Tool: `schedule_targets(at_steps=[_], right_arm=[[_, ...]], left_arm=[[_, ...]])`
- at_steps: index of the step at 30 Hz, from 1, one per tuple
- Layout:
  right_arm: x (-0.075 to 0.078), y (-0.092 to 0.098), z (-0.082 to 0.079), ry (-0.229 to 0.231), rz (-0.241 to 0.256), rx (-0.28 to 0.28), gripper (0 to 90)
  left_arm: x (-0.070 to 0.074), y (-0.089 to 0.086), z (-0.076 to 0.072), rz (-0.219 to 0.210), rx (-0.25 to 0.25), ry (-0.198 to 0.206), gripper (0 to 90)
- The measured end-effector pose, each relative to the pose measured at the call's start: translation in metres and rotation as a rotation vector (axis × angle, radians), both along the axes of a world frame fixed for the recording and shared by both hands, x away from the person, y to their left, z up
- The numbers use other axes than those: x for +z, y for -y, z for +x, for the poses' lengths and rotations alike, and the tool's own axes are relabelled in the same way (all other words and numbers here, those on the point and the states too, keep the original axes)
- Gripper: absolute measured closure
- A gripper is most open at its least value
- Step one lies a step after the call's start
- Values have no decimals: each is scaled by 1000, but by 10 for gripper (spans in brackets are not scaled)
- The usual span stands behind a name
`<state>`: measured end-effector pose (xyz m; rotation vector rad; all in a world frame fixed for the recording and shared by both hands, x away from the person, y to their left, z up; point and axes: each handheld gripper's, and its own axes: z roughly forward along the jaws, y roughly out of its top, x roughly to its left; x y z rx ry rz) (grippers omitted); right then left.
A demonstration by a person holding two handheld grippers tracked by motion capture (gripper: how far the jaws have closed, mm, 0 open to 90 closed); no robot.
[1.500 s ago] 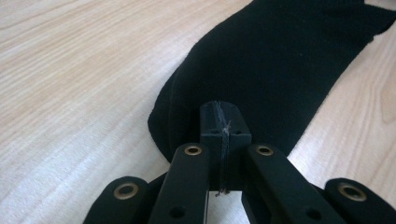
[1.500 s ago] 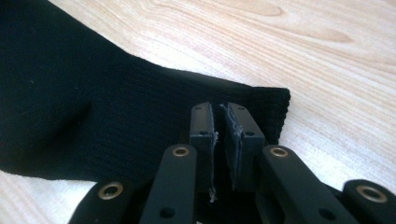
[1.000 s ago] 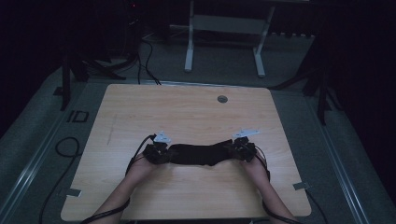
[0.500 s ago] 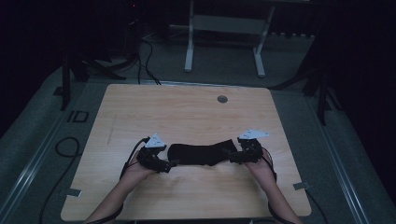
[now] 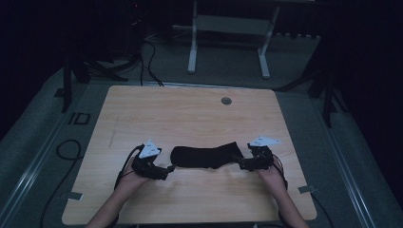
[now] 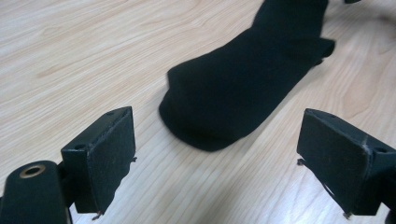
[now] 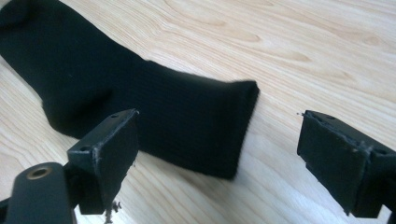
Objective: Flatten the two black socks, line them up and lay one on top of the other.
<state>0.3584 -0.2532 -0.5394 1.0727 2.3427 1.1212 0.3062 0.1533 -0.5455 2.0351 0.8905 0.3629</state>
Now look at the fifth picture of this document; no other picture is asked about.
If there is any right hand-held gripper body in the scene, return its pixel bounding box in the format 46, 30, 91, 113
246, 136, 282, 172

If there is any black metal stand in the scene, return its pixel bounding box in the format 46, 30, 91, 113
274, 63, 350, 128
53, 56, 129, 114

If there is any black background cable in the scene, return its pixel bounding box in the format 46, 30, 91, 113
139, 37, 165, 87

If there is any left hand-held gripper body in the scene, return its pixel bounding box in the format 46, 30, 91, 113
130, 139, 169, 181

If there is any person's right hand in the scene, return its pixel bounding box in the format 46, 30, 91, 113
256, 157, 288, 192

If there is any black floor cable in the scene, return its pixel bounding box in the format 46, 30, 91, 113
39, 139, 84, 228

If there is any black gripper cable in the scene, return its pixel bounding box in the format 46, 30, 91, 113
271, 154, 335, 228
113, 144, 145, 191

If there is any person's left hand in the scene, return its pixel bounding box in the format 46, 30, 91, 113
118, 164, 150, 193

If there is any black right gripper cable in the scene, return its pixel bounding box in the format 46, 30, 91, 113
271, 154, 335, 228

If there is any metal floor rail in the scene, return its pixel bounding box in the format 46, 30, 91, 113
312, 98, 378, 228
0, 85, 88, 219

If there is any white metal desk frame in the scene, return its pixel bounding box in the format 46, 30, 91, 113
187, 0, 281, 80

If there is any black sock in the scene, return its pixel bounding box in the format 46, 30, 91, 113
170, 141, 245, 170

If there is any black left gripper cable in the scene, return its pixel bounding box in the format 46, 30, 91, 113
113, 144, 145, 191

